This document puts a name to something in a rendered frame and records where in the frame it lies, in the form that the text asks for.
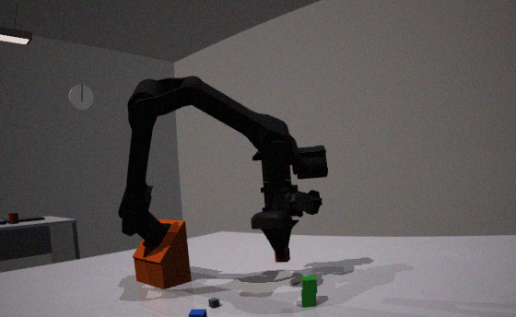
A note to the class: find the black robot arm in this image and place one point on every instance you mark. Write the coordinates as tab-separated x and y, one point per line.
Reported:
277	149

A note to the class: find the green block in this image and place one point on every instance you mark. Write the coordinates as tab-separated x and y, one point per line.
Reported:
308	300
309	284

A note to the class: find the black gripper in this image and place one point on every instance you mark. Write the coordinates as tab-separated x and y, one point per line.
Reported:
275	221

